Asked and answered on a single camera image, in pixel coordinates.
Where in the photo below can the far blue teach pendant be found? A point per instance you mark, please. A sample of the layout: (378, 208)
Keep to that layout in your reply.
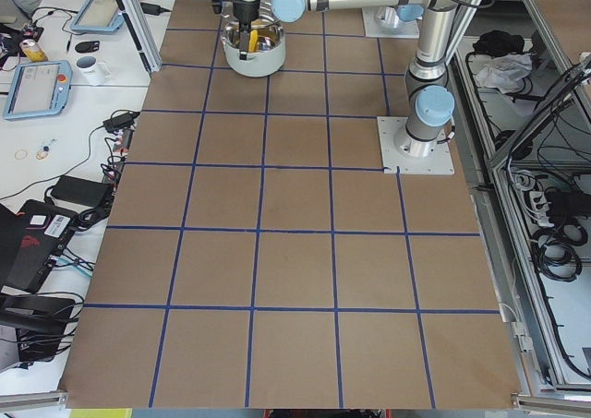
(97, 16)

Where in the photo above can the white crumpled cloth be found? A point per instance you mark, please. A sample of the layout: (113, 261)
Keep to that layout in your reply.
(505, 73)

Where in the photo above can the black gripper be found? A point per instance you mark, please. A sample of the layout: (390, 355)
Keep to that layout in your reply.
(243, 10)

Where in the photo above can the black cloth bundle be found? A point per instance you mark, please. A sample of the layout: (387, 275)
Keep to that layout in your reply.
(498, 43)

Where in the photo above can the small black power brick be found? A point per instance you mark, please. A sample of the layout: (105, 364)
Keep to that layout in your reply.
(121, 121)

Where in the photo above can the black power adapter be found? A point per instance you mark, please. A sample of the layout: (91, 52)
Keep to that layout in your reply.
(82, 191)

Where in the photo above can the black laptop with red logo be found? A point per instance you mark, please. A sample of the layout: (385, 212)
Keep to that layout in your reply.
(42, 232)

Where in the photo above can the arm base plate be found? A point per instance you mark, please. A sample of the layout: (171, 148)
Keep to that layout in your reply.
(404, 155)
(374, 29)

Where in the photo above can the near blue teach pendant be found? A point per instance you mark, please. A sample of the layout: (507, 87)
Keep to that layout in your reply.
(38, 89)

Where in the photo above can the aluminium frame post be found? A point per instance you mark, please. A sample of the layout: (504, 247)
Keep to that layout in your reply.
(141, 34)

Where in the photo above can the mint green cooking pot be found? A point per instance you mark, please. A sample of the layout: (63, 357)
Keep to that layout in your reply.
(266, 50)

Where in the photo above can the yellow corn cob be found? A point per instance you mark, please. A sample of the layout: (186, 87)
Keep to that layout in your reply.
(253, 41)

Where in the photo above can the blue teach pendant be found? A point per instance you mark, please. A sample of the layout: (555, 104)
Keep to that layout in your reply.
(38, 89)
(97, 16)

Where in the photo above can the yellow drink can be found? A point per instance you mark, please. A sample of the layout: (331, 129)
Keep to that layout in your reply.
(33, 51)

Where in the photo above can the black computer mouse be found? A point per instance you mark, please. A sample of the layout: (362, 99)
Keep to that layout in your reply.
(87, 47)

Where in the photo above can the white mug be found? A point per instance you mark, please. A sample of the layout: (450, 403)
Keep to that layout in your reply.
(95, 71)

